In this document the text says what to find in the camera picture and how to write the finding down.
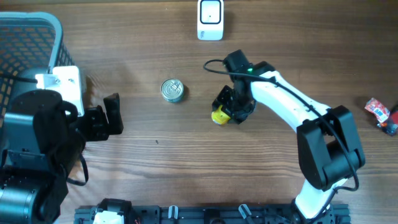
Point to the yellow mentos bottle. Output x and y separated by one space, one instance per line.
219 116

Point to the silver tin can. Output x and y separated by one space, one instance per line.
172 90

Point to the grey plastic basket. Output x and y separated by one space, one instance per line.
29 40

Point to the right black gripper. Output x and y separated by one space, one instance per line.
236 116

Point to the red tissue pack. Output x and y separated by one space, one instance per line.
377 109

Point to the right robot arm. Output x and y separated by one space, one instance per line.
329 148

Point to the white barcode scanner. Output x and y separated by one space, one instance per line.
210 20

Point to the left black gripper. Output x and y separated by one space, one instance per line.
101 130

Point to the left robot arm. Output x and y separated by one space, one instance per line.
46 130

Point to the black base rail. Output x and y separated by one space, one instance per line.
112 210

